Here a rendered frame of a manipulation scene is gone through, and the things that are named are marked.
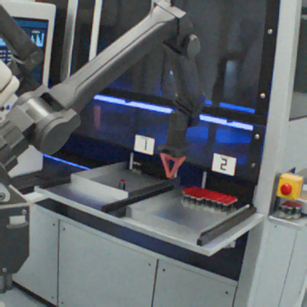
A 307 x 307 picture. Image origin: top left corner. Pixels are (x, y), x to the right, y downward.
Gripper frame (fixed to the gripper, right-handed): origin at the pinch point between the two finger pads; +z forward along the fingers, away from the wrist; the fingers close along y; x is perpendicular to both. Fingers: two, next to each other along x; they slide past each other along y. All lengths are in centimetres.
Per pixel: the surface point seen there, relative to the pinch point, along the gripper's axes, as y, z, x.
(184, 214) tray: 5.1, 12.9, -5.1
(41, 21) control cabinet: 20, -43, 77
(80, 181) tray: 5.4, 12.9, 35.8
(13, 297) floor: 40, 104, 97
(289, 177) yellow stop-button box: 22.3, -3.5, -33.5
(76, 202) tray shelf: -9.6, 14.7, 26.6
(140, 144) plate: 29.9, -0.3, 26.7
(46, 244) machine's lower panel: 38, 61, 73
